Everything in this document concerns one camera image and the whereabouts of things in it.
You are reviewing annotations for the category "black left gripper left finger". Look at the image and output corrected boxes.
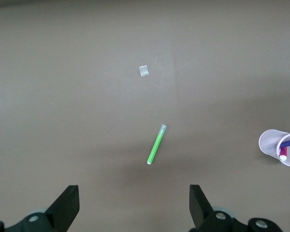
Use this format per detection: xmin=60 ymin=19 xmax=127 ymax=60
xmin=0 ymin=185 xmax=80 ymax=232

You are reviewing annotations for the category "green marker pen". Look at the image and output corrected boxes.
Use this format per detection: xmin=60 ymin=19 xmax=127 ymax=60
xmin=146 ymin=124 xmax=168 ymax=165

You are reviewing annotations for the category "pink plastic cup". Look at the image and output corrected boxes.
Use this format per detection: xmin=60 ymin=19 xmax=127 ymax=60
xmin=259 ymin=129 xmax=290 ymax=167

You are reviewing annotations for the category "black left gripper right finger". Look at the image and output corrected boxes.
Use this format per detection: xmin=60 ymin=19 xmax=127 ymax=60
xmin=188 ymin=184 xmax=285 ymax=232

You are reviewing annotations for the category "pink marker pen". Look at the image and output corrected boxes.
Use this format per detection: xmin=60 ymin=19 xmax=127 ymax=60
xmin=279 ymin=147 xmax=289 ymax=162

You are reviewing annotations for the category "small clear tape patch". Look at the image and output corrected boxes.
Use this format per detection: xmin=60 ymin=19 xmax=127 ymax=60
xmin=138 ymin=65 xmax=150 ymax=77

